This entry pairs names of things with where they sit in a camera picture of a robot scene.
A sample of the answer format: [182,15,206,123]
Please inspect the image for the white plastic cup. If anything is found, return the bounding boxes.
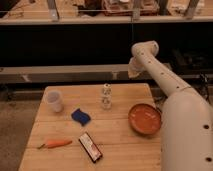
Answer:
[44,90,63,113]

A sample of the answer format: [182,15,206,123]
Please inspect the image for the clear plastic bottle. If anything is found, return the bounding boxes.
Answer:
[101,83,112,109]

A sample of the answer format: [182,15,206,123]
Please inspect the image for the orange carrot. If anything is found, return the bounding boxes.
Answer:
[39,140,72,149]

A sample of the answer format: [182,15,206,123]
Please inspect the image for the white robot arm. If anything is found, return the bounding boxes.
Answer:
[128,40,213,171]

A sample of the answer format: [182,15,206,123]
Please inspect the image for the orange bowl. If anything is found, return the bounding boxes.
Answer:
[128,103,161,135]

